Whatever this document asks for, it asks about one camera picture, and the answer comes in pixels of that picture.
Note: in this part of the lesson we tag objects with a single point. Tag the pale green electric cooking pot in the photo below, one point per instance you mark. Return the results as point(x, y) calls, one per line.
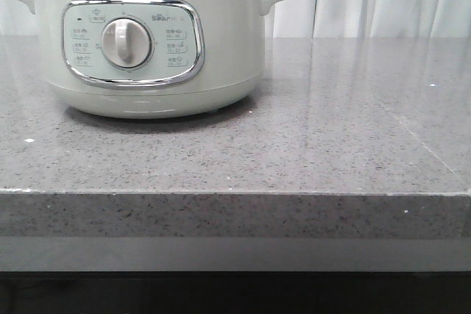
point(149, 59)

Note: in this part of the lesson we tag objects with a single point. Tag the white curtain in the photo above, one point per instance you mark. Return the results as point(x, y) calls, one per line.
point(324, 19)

